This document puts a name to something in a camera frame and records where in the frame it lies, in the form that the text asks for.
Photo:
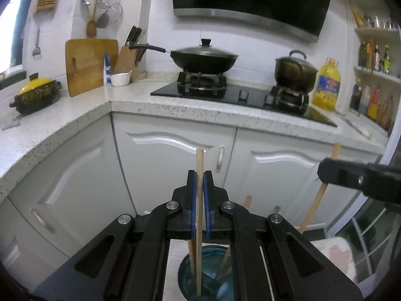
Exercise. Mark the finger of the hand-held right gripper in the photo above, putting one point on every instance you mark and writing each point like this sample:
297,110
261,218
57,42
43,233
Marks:
341,174

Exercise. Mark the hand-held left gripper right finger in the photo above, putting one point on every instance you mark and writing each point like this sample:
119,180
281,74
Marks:
206,203

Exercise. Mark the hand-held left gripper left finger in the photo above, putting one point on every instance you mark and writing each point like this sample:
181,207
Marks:
194,203

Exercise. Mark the single brown chopstick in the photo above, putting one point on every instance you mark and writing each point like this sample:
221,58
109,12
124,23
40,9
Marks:
318,199

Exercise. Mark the white utensil holder blue rim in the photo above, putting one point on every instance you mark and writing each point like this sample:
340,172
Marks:
216,285

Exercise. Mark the white cabinet door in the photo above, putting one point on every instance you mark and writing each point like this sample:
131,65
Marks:
156,169
81,175
25,250
275,175

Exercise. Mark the shelf of condiment bottles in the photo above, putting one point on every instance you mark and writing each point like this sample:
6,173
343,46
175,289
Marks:
372,103

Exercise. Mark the patterned quilted table cloth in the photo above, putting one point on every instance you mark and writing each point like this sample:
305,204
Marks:
335,257

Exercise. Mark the yellow cooking oil bottle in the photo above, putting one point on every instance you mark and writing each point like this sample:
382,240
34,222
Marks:
327,87

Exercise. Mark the black stock pot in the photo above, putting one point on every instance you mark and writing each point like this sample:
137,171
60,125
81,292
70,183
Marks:
294,75

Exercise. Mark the black gas stove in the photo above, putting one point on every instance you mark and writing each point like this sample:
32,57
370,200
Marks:
250,98

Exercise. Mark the black wok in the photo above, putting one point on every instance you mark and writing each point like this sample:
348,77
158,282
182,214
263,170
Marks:
203,64

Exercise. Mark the white bowl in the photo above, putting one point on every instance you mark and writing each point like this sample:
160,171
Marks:
120,80

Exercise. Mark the white corner shelf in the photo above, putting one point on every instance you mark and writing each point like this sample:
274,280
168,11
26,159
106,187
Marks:
376,31

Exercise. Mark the speckled white countertop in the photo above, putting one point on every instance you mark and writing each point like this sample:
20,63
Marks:
62,125

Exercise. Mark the glass wok lid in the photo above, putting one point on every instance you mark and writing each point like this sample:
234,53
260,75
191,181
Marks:
203,50

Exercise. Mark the wooden knife block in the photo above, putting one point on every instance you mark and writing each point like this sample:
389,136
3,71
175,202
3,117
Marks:
125,62

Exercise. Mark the blue white packet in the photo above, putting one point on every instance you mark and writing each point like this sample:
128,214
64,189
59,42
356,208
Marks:
107,72

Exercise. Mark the wooden cutting board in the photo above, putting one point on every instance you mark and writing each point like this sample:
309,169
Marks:
87,65

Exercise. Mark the black casserole yellow lid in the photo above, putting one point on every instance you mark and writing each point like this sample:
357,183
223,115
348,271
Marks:
34,97

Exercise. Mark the black range hood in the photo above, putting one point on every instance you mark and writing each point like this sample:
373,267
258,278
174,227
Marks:
250,0

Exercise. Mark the hanging wooden spatula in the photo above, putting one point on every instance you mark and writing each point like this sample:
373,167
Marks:
91,28

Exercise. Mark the hanging metal turner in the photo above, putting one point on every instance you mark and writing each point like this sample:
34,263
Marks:
102,21

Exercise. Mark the hanging metal peeler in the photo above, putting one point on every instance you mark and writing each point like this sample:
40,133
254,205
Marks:
37,50

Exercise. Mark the kitchen window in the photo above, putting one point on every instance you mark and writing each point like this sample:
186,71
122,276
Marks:
12,31

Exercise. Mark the glass door grey frame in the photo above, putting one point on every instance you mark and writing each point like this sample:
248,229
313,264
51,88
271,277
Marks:
391,144

